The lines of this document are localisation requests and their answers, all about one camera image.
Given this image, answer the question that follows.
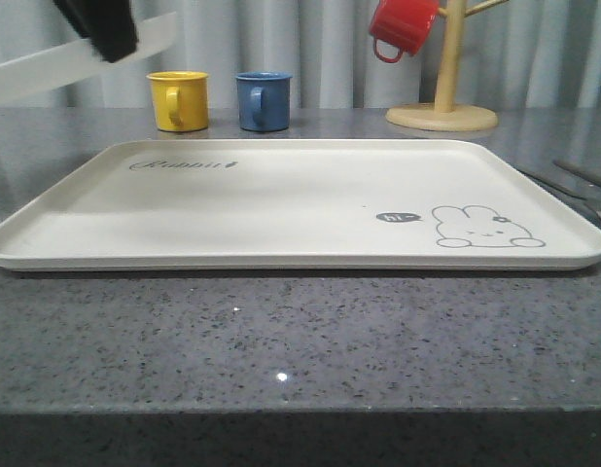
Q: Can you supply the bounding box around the grey curtain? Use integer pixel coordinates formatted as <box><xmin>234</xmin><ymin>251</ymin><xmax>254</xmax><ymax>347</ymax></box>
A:
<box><xmin>19</xmin><ymin>1</ymin><xmax>601</xmax><ymax>111</ymax></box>

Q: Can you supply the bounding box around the yellow mug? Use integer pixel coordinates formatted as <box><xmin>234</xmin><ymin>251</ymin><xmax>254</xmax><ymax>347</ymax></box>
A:
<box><xmin>147</xmin><ymin>71</ymin><xmax>209</xmax><ymax>132</ymax></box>

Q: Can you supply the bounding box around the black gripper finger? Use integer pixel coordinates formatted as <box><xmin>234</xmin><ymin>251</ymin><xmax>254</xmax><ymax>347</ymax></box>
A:
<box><xmin>53</xmin><ymin>0</ymin><xmax>138</xmax><ymax>63</ymax></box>

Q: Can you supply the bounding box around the white round plate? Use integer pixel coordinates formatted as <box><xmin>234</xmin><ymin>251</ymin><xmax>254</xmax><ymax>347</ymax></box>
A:
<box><xmin>0</xmin><ymin>12</ymin><xmax>177</xmax><ymax>106</ymax></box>

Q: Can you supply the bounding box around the blue mug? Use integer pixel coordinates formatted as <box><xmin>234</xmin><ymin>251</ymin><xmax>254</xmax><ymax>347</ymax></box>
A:
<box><xmin>235</xmin><ymin>71</ymin><xmax>292</xmax><ymax>132</ymax></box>

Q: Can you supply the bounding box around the red mug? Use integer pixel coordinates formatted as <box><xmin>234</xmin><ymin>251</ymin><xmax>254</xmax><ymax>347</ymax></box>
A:
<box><xmin>369</xmin><ymin>0</ymin><xmax>440</xmax><ymax>63</ymax></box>

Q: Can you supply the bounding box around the silver fork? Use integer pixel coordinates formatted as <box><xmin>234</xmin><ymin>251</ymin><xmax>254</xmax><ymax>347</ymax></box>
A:
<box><xmin>517</xmin><ymin>168</ymin><xmax>601</xmax><ymax>208</ymax></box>

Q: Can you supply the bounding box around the wooden mug tree stand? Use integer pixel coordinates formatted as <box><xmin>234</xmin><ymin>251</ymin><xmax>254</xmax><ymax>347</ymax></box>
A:
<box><xmin>385</xmin><ymin>0</ymin><xmax>504</xmax><ymax>131</ymax></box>

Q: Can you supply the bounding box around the cream rabbit serving tray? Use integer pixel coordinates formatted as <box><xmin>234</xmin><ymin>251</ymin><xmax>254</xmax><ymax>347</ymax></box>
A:
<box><xmin>0</xmin><ymin>139</ymin><xmax>601</xmax><ymax>270</ymax></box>

